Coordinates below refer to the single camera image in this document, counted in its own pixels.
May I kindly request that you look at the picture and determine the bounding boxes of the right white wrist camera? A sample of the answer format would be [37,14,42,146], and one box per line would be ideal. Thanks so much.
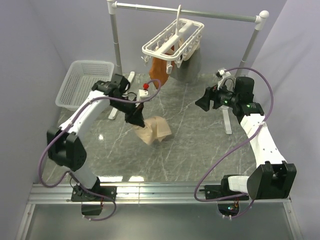
[215,68,232,89]

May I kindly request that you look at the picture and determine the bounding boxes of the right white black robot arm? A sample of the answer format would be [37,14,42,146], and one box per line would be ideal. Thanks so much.
[195,76,297,200]

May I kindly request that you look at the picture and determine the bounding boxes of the aluminium mounting rail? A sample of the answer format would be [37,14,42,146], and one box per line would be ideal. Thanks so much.
[26,182,292,205]

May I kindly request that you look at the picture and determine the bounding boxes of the beige underwear shorts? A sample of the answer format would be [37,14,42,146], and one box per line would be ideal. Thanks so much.
[132,116,172,145]

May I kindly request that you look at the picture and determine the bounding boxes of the white metal clothes rack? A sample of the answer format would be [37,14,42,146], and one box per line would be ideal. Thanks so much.
[105,0,270,135]

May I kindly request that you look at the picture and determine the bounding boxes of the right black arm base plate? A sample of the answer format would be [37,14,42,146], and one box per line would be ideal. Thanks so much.
[203,184,249,201]

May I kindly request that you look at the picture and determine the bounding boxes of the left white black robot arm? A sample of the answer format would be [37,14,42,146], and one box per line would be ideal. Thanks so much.
[43,74,150,202]

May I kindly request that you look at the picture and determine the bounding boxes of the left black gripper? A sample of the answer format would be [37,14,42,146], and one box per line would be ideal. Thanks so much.
[111,96,145,128]

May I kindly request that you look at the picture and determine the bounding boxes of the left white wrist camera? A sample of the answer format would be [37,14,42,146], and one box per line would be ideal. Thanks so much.
[136,83,150,102]

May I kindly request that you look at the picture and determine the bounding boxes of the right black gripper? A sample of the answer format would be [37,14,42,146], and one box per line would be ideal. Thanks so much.
[195,80,239,112]

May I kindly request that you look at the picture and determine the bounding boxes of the orange underwear on hanger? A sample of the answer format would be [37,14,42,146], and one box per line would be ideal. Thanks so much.
[149,57,169,86]

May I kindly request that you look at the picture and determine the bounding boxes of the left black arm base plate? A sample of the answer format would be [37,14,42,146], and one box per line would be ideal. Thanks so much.
[70,185,117,202]

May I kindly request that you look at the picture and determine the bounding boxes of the white perforated plastic basket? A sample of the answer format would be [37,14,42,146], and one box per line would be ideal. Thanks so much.
[55,60,114,111]

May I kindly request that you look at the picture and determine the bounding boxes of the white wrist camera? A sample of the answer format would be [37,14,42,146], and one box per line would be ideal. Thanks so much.
[215,68,232,89]
[136,83,150,102]

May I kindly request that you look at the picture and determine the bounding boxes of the white clip drying hanger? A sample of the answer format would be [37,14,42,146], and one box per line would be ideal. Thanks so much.
[141,6,205,74]

